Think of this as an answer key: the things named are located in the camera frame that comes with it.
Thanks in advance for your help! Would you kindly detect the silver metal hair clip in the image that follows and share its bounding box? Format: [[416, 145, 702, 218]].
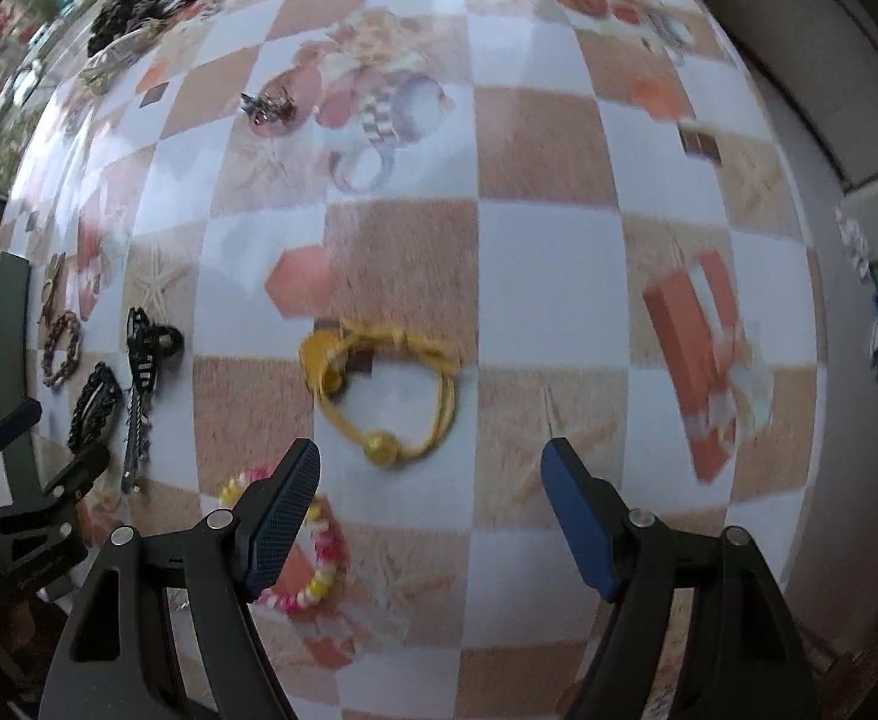
[[120, 382, 154, 494]]

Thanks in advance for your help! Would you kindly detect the dark fabric scrunchie pile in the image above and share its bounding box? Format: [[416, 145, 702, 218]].
[[86, 0, 185, 55]]

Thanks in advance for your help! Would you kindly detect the white flower ornament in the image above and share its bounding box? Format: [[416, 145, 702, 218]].
[[836, 210, 873, 278]]

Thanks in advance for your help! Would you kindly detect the checkered printed tablecloth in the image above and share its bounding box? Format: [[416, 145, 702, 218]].
[[0, 0, 831, 720]]

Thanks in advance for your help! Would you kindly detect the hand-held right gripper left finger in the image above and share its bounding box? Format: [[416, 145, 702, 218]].
[[38, 437, 323, 720]]

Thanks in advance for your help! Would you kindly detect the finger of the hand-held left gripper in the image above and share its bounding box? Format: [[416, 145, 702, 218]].
[[0, 399, 44, 492], [0, 441, 112, 533]]

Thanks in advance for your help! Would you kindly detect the pink yellow bead bracelet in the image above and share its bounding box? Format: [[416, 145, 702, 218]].
[[218, 467, 350, 612]]

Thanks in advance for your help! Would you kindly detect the black hair clip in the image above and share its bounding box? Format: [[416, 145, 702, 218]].
[[125, 306, 185, 392]]

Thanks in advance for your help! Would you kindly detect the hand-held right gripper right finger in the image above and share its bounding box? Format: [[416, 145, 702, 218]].
[[541, 436, 819, 720]]

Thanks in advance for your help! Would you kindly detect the yellow cord bracelet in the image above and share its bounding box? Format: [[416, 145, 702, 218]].
[[299, 319, 462, 470]]

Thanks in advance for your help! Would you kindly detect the black bead bracelet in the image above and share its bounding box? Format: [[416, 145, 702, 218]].
[[68, 361, 124, 455]]

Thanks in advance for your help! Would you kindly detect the wooden hair clip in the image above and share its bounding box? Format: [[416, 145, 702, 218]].
[[40, 251, 69, 323]]

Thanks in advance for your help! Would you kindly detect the small dark metal hair clip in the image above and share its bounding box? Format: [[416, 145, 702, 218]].
[[240, 88, 301, 128]]

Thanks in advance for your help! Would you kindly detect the white lace hair band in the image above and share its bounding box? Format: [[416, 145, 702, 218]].
[[77, 31, 151, 95]]

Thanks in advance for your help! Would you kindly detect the grey jewelry tray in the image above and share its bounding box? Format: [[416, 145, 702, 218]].
[[0, 251, 49, 502]]

